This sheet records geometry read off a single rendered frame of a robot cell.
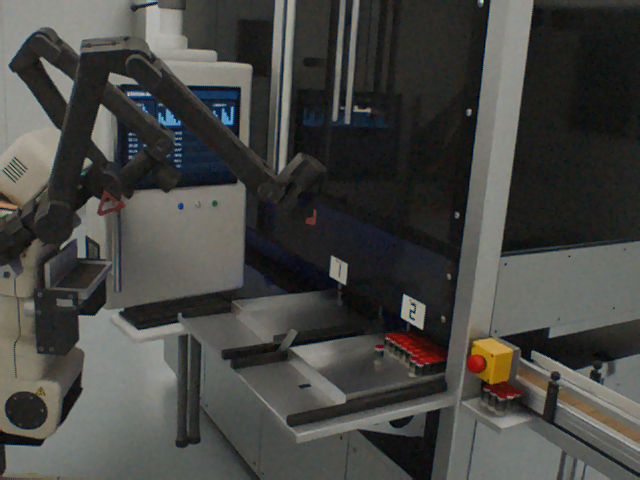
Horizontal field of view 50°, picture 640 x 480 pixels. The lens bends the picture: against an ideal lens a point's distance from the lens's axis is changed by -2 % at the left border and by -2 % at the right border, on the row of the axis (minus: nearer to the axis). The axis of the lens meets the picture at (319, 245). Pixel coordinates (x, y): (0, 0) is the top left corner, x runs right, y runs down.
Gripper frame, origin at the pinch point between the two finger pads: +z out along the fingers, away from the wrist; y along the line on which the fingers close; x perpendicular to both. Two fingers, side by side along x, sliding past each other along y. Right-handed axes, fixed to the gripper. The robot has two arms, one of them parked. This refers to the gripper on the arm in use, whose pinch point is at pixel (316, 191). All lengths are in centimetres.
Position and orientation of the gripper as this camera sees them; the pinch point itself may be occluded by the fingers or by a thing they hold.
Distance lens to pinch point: 173.6
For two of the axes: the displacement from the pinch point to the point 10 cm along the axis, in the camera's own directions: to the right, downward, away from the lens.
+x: 9.2, 2.6, -2.9
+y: -2.0, 9.5, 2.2
